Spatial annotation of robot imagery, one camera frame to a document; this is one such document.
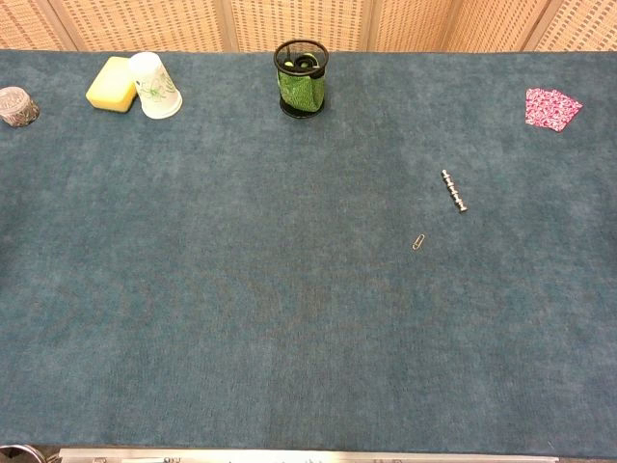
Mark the silver beaded metal rod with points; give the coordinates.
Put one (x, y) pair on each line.
(454, 190)

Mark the blue felt table mat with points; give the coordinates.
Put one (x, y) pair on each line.
(289, 289)

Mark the metal paper clip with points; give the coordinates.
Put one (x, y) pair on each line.
(418, 241)

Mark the green mesh fabric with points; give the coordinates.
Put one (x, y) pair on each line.
(300, 89)

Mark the black mesh pen holder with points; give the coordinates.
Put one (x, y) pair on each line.
(301, 79)

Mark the woven folding screen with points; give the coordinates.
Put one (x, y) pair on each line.
(299, 21)

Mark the white paper cup green print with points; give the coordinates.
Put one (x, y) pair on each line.
(154, 87)

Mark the yellow sponge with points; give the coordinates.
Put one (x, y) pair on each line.
(112, 86)

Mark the pink patterned cloth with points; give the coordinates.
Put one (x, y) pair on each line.
(552, 108)

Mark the round box of clips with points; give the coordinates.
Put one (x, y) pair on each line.
(17, 108)

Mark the dark round metal object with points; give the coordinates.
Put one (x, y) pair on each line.
(19, 454)

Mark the silver metal rail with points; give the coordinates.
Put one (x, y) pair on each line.
(308, 455)

